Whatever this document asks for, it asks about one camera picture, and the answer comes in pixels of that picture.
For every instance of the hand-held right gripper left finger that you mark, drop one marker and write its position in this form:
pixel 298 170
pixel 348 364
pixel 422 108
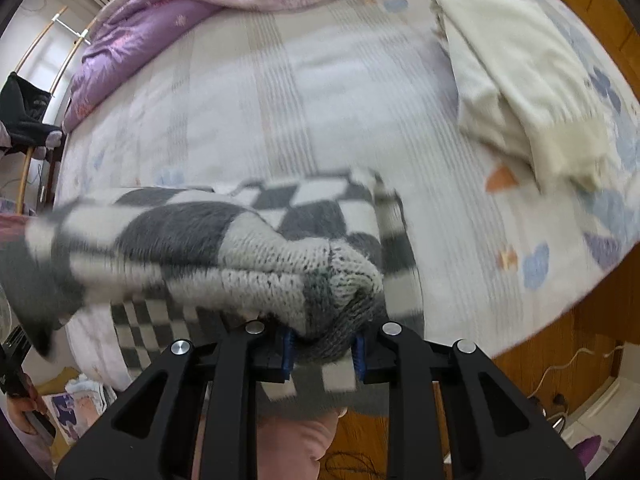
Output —
pixel 286 355

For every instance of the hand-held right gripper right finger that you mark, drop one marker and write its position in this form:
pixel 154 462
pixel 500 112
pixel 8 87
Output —
pixel 359 357

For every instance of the grey white checkered cardigan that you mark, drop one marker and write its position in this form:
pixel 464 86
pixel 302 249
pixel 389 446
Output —
pixel 200 240

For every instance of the wooden bar clothes rack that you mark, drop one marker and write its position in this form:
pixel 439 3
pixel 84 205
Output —
pixel 41 39

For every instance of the person's left hand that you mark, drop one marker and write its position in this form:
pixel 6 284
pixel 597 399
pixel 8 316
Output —
pixel 30 405

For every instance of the white purple printed bag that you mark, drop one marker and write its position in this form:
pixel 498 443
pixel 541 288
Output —
pixel 70 405

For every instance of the purple object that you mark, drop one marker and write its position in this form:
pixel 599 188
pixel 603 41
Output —
pixel 590 450

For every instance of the dark hooded jacket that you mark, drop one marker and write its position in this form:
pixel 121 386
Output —
pixel 25 110

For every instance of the cream folded garment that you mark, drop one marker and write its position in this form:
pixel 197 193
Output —
pixel 515 90

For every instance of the purple floral quilt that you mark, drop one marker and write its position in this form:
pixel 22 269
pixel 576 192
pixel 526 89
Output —
pixel 150 25

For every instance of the wooden bed headboard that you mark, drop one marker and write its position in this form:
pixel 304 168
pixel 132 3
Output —
pixel 610 35

